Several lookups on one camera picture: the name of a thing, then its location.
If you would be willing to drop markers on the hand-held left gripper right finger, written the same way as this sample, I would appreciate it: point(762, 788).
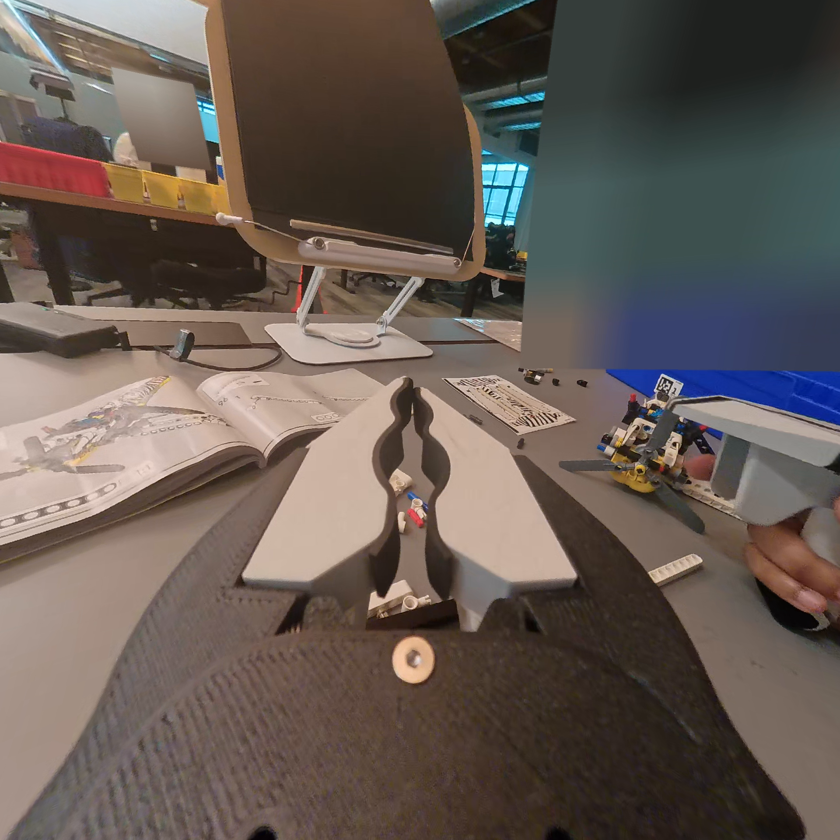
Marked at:
point(518, 525)

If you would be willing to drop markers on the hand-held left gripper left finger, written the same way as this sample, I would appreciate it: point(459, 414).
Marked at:
point(308, 525)

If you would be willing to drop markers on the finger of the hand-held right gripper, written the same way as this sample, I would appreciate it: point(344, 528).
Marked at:
point(774, 426)

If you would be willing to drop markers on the lego helicopter model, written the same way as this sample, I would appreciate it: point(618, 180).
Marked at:
point(640, 433)

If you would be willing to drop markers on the long thin white lego beam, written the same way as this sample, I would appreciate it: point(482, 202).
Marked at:
point(676, 569)

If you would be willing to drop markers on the lego instruction booklet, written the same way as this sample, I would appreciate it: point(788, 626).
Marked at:
point(164, 446)

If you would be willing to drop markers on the loose small lego pieces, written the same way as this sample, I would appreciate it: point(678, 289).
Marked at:
point(417, 515)

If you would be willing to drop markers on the small black lego parts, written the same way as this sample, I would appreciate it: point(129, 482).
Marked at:
point(533, 377)

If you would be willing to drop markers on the person's right hand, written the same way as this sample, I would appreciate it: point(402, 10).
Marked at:
point(781, 558)

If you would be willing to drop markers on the blue plastic bin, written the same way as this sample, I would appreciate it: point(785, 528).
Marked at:
point(754, 387)

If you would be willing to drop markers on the zebra sticker sheet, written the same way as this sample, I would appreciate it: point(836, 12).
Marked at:
point(505, 403)

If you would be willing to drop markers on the book stand with metal base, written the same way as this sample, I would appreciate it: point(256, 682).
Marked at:
point(348, 341)

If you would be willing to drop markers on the white printed paper sheet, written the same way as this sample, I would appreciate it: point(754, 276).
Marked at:
point(499, 328)

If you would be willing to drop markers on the black office chair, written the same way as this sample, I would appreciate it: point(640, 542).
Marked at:
point(197, 279)

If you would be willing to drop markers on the black power brick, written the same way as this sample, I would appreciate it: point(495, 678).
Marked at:
point(52, 328)

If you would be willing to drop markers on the yellow storage bin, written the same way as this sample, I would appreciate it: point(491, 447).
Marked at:
point(200, 195)
point(161, 190)
point(124, 184)

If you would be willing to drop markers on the long wooden table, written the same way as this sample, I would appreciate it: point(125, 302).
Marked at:
point(98, 200)

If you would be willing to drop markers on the red storage bin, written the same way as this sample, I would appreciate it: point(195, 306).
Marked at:
point(52, 170)

